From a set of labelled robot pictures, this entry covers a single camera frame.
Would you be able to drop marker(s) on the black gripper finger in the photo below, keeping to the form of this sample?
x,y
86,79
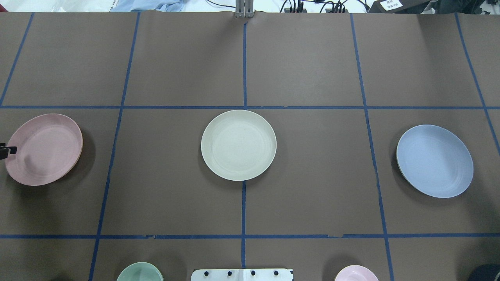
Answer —
x,y
5,150

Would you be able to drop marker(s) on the aluminium frame post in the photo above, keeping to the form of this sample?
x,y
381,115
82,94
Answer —
x,y
244,9

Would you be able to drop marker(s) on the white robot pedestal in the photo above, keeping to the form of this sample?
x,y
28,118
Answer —
x,y
270,274

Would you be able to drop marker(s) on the clear plastic bag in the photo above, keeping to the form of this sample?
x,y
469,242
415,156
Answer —
x,y
83,5

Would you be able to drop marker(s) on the pink bowl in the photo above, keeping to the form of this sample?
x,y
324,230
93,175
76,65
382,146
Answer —
x,y
355,273

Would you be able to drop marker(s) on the small black box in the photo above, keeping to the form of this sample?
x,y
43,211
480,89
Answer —
x,y
401,6

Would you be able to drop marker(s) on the dark blue pot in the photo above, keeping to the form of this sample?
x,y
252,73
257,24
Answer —
x,y
486,272

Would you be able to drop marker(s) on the black power strip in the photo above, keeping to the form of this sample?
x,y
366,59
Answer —
x,y
314,6

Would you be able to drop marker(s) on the light blue shirt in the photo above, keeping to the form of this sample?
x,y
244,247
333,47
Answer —
x,y
146,5

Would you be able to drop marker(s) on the cream plate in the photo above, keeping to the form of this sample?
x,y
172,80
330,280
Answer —
x,y
238,145

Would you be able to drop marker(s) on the blue plate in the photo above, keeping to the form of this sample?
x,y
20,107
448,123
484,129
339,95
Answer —
x,y
435,161

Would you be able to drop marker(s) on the pink plate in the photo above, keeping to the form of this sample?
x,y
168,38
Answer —
x,y
48,147

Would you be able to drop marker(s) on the green bowl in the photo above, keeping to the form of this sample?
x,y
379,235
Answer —
x,y
141,271

